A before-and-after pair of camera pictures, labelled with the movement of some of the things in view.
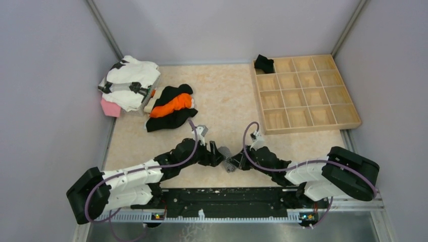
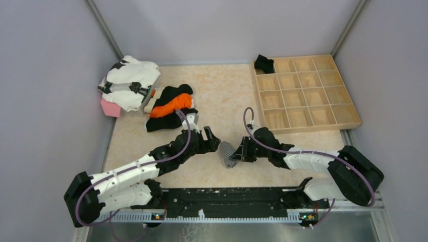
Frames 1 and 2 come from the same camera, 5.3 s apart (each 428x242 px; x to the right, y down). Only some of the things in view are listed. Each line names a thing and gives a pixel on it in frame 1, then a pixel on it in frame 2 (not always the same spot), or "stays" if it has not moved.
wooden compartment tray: [305, 93] stays
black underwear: [174, 118] stays
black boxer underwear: [263, 63] stays
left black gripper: [212, 158] -> [210, 144]
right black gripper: [241, 161] -> [243, 153]
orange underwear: [182, 101] stays
